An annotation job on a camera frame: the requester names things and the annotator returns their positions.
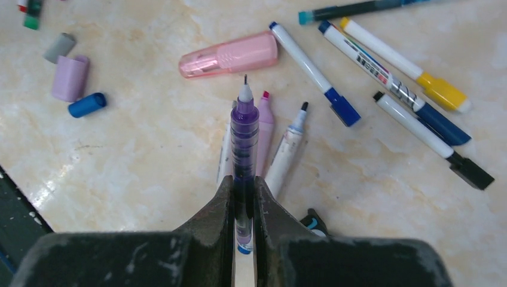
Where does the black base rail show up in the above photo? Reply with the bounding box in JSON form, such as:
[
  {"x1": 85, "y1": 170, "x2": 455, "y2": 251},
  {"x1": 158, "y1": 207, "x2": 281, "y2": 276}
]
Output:
[{"x1": 1, "y1": 169, "x2": 53, "y2": 275}]

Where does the thick blue whiteboard marker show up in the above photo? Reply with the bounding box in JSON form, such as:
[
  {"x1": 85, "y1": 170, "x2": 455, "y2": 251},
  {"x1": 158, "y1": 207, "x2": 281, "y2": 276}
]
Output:
[{"x1": 264, "y1": 102, "x2": 309, "y2": 199}]

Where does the purple highlighter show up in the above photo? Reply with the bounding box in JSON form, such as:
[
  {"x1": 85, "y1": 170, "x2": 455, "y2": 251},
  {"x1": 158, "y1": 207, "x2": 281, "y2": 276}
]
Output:
[{"x1": 256, "y1": 91, "x2": 274, "y2": 176}]

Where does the owl eraser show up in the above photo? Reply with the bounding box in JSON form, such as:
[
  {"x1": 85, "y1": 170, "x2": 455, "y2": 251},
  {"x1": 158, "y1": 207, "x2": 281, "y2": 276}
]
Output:
[{"x1": 300, "y1": 208, "x2": 329, "y2": 237}]

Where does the grey white marker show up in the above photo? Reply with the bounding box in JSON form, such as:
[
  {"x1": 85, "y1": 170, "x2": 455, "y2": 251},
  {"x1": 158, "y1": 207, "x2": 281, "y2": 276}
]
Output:
[{"x1": 216, "y1": 111, "x2": 233, "y2": 188}]

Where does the purple highlighter cap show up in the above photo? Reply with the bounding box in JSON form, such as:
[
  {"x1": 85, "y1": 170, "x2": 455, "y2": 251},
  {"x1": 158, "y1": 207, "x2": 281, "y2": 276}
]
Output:
[{"x1": 51, "y1": 55, "x2": 90, "y2": 103}]

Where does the pink highlighter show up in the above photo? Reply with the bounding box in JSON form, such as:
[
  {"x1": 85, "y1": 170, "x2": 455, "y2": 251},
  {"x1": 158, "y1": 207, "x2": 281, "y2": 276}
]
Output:
[{"x1": 178, "y1": 31, "x2": 278, "y2": 78}]

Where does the purple pen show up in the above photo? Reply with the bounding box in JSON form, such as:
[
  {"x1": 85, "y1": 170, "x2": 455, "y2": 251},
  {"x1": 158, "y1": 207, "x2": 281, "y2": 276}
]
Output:
[{"x1": 230, "y1": 75, "x2": 259, "y2": 255}]

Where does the yellow cap marker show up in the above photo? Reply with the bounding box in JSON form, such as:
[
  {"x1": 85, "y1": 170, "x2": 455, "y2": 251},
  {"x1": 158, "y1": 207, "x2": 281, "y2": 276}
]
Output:
[{"x1": 340, "y1": 17, "x2": 472, "y2": 113}]

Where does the blue cap thin marker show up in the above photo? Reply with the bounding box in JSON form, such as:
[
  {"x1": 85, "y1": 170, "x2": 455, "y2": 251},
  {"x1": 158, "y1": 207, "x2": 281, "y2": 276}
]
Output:
[{"x1": 269, "y1": 22, "x2": 361, "y2": 127}]

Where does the green pen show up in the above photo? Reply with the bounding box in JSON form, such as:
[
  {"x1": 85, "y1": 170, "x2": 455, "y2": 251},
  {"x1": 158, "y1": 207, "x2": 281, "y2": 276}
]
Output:
[{"x1": 23, "y1": 0, "x2": 44, "y2": 30}]

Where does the navy cap marker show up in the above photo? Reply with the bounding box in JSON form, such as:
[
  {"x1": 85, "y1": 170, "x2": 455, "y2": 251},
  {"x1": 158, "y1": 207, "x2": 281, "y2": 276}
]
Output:
[{"x1": 319, "y1": 20, "x2": 472, "y2": 146}]

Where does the red cap pen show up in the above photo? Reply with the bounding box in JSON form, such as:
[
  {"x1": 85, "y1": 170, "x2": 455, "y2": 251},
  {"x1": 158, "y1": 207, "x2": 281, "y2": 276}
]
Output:
[{"x1": 17, "y1": 0, "x2": 29, "y2": 13}]

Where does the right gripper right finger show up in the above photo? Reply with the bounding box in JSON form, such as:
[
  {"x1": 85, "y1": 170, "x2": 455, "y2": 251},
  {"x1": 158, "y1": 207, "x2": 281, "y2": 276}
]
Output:
[{"x1": 253, "y1": 177, "x2": 453, "y2": 286}]

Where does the black cap marker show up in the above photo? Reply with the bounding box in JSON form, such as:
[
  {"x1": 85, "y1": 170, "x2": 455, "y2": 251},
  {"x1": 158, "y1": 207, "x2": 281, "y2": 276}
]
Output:
[{"x1": 373, "y1": 91, "x2": 494, "y2": 190}]

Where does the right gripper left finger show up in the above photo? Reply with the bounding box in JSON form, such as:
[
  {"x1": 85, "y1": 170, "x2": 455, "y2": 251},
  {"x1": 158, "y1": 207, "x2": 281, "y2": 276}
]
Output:
[{"x1": 11, "y1": 176, "x2": 234, "y2": 286}]

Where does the grey marker cap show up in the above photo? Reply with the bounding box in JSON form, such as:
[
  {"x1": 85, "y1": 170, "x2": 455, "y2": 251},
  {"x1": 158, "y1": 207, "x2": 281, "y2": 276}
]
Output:
[{"x1": 42, "y1": 32, "x2": 77, "y2": 64}]

